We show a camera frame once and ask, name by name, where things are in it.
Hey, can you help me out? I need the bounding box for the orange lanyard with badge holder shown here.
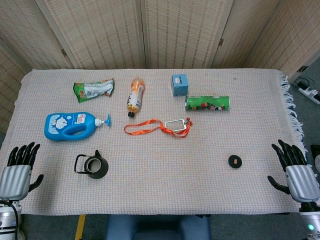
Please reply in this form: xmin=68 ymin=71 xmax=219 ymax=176
xmin=123 ymin=117 xmax=194 ymax=138

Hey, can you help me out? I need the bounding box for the black round pot with handle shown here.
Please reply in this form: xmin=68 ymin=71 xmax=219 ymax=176
xmin=74 ymin=149 xmax=110 ymax=180

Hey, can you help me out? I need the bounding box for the woven folding screen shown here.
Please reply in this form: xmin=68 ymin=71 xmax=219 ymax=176
xmin=0 ymin=0 xmax=320 ymax=135

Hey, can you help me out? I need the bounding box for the small black round disc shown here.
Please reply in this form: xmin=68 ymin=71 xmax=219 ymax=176
xmin=228 ymin=154 xmax=243 ymax=169

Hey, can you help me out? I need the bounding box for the green crumpled snack bag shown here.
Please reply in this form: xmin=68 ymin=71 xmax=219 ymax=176
xmin=72 ymin=78 xmax=115 ymax=104

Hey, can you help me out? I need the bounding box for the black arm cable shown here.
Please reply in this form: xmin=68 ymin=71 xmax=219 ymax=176
xmin=4 ymin=199 xmax=21 ymax=240

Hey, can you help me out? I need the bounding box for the small blue cardboard box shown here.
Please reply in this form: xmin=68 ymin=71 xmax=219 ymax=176
xmin=171 ymin=73 xmax=189 ymax=97

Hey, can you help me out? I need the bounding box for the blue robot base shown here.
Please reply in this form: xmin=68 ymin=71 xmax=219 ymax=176
xmin=104 ymin=214 xmax=212 ymax=240

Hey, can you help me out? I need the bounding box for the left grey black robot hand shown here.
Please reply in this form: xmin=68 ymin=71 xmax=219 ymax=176
xmin=0 ymin=141 xmax=45 ymax=201

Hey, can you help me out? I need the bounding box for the blue pump detergent bottle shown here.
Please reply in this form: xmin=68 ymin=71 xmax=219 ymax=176
xmin=44 ymin=111 xmax=112 ymax=142

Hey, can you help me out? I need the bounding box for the yellow floor tape strip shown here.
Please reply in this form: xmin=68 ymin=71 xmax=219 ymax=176
xmin=74 ymin=214 xmax=87 ymax=240

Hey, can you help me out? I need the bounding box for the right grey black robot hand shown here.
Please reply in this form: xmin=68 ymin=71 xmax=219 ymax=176
xmin=267 ymin=139 xmax=320 ymax=203

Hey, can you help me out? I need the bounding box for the white power strip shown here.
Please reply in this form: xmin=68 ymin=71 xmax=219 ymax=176
xmin=291 ymin=76 xmax=320 ymax=105

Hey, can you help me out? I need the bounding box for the orange drink bottle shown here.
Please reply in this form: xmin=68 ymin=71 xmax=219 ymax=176
xmin=126 ymin=77 xmax=146 ymax=119

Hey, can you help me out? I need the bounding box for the beige woven table cloth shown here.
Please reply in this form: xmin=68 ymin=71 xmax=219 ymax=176
xmin=0 ymin=68 xmax=313 ymax=216

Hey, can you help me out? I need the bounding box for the green chips can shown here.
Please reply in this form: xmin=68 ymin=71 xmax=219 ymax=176
xmin=184 ymin=95 xmax=231 ymax=112

